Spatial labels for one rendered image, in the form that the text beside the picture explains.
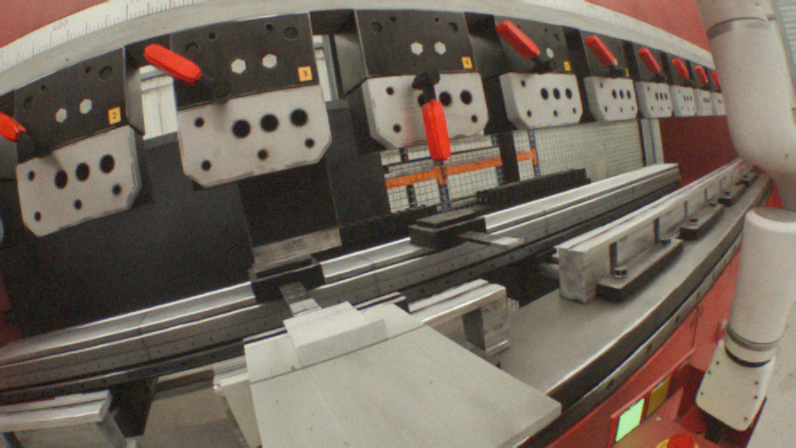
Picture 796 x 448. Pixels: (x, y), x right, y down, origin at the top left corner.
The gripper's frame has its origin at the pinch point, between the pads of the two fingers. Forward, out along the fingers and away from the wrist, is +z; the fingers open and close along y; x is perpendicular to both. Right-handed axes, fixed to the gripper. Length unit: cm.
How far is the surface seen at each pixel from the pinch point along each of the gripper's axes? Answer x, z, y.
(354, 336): -40, -25, -21
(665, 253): 23.1, -12.9, -29.8
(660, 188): 83, -11, -69
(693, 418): 1.7, 1.1, -5.4
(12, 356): -109, -19, -46
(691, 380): 4.5, -2.8, -9.3
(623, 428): -12.7, -4.9, -9.9
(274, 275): -47, -23, -49
